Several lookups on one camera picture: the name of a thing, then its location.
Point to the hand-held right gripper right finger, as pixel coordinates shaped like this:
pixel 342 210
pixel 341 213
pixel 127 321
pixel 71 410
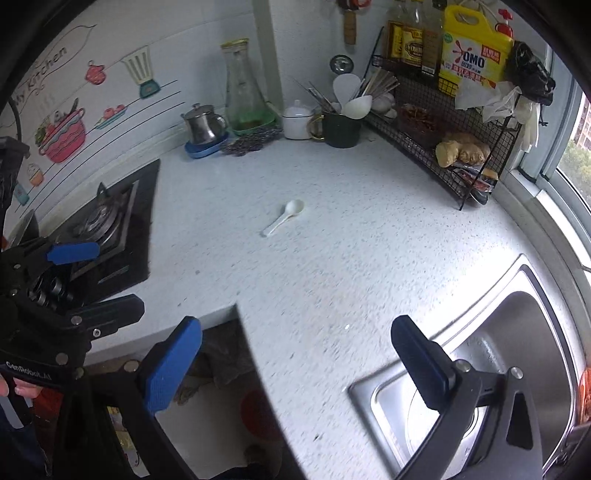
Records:
pixel 420 364

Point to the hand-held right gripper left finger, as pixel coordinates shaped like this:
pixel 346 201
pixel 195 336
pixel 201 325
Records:
pixel 171 369

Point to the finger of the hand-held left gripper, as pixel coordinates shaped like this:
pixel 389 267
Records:
pixel 108 311
pixel 74 253

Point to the red plastic bucket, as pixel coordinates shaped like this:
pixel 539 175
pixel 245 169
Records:
pixel 258 410

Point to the white plastic spoon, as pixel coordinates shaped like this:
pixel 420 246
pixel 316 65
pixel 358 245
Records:
pixel 293 207

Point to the person's left hand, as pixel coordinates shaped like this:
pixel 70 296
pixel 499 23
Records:
pixel 27 392

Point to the frayed beige mop rag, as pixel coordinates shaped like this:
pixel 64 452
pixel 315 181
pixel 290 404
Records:
pixel 189 394

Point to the black gas stove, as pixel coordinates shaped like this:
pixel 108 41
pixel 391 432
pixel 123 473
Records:
pixel 111 217

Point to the grey cloth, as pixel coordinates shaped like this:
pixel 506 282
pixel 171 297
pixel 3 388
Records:
pixel 228 367

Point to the stainless steel sink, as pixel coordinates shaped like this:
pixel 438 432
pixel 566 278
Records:
pixel 508 332

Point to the blue coaster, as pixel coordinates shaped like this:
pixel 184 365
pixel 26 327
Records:
pixel 207 151

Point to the red orange object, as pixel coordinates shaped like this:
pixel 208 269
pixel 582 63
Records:
pixel 585 397

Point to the steel teapot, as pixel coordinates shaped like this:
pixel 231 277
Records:
pixel 203 124

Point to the red sauce packet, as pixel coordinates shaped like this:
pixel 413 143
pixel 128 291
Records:
pixel 473 181

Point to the black trivet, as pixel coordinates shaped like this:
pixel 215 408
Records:
pixel 244 145

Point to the ginger root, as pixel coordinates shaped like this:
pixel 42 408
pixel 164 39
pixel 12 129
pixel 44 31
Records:
pixel 461 148

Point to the glass carafe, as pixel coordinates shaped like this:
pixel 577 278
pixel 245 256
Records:
pixel 244 92

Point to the green tray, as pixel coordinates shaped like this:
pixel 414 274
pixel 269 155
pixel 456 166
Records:
pixel 273 122

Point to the dried red chilies pile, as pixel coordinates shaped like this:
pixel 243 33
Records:
pixel 415 121

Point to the white lidded jar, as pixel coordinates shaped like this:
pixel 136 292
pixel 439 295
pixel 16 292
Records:
pixel 298 122

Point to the window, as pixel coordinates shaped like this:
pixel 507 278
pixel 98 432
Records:
pixel 579 157

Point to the white garlic bulb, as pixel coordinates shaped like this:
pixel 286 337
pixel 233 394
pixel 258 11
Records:
pixel 383 105

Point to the white ladle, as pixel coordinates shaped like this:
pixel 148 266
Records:
pixel 359 107

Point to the hanging white plastic bags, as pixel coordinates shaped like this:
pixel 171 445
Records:
pixel 501 104

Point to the wooden chopsticks bundle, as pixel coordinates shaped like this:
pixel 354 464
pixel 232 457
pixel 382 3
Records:
pixel 381 83

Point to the dark chopsticks bundle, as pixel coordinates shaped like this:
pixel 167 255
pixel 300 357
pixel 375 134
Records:
pixel 318 97

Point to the white rice paddle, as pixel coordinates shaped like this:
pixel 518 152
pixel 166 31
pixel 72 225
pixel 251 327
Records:
pixel 346 87

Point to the crumpled black plastic bag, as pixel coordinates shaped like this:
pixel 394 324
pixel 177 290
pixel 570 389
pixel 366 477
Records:
pixel 531 74

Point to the yellow detergent bottle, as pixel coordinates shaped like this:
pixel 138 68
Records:
pixel 475 50

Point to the dark sauce bottle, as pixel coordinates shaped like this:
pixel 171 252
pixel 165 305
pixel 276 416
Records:
pixel 433 44

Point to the amber oil bottle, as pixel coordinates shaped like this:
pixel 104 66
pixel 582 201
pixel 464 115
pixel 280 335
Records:
pixel 395 37
pixel 414 41

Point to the kitchen wall decal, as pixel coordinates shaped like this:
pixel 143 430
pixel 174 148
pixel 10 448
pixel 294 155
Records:
pixel 62 134

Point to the round metal wall hook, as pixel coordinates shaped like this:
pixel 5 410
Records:
pixel 341 63

